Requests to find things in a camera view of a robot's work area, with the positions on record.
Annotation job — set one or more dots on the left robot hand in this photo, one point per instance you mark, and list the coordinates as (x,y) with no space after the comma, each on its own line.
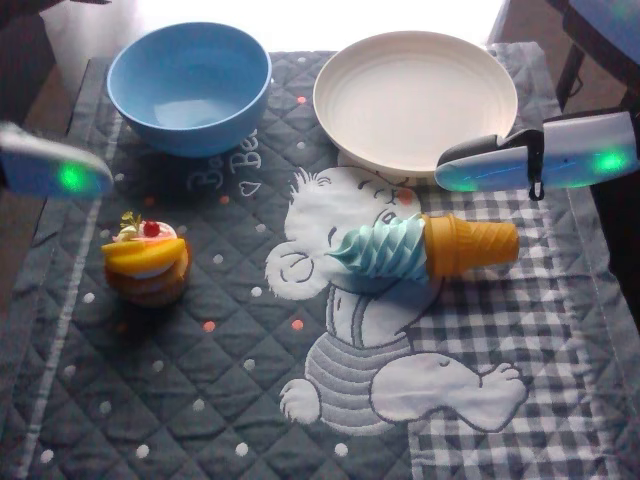
(45,170)

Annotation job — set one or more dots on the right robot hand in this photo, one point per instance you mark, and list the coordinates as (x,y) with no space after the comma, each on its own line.
(565,155)

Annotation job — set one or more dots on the toy blue ice cream cone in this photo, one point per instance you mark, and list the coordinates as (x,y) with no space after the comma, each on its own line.
(465,245)

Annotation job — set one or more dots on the toy cake with fruit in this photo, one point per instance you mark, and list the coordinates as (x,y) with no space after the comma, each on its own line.
(145,265)

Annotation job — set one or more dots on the white round plate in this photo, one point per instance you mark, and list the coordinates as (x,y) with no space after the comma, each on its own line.
(415,100)

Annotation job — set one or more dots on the blue bowl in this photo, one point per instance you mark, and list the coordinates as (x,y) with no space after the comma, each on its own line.
(190,85)

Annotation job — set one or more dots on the dark furniture with leg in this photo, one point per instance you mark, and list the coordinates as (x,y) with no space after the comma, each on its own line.
(600,35)

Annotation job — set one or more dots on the grey quilt with printed bear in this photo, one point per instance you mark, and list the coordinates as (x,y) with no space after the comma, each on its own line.
(200,380)

